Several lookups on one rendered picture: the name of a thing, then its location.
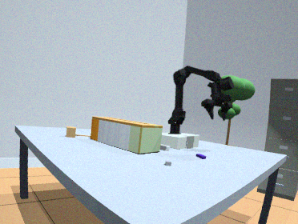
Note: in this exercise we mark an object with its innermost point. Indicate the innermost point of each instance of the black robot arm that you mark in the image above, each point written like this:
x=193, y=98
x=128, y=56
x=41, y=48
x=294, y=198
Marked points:
x=179, y=78

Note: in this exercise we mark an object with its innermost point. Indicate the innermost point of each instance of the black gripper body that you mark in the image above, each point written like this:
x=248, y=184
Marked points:
x=214, y=102

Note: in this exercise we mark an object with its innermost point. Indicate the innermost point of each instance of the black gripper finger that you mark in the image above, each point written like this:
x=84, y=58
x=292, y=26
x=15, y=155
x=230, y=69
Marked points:
x=224, y=112
x=210, y=110

